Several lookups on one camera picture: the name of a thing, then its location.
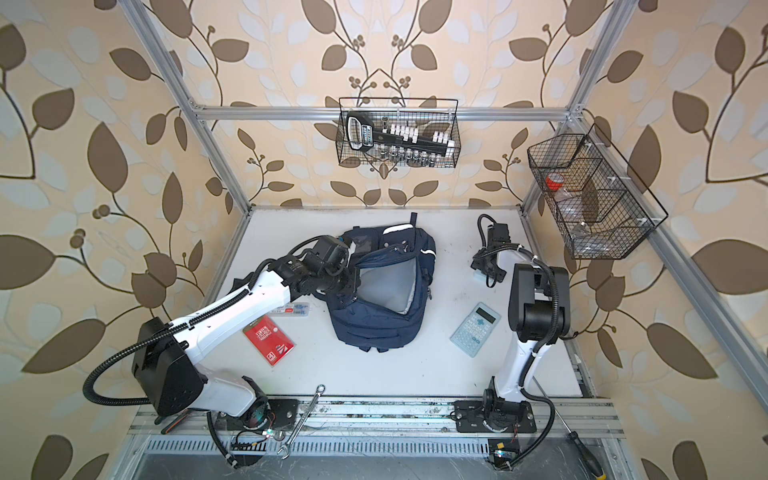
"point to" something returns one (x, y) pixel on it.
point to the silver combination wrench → (286, 448)
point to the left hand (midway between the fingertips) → (365, 279)
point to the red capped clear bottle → (555, 183)
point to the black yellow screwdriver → (588, 459)
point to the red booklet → (271, 341)
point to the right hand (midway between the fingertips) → (487, 270)
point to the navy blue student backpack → (390, 291)
